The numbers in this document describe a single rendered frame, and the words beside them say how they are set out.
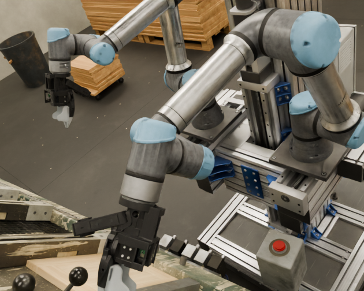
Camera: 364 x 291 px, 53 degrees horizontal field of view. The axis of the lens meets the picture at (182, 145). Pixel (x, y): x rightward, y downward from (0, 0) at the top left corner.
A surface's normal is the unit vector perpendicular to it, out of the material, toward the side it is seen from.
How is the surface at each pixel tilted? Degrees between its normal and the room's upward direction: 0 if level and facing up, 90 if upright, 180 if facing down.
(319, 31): 84
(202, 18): 90
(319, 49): 83
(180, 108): 47
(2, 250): 90
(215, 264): 0
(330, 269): 0
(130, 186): 41
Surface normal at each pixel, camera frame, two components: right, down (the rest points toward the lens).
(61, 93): 0.71, 0.27
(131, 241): -0.22, -0.10
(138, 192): 0.03, -0.03
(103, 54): 0.55, 0.40
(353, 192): -0.28, -0.74
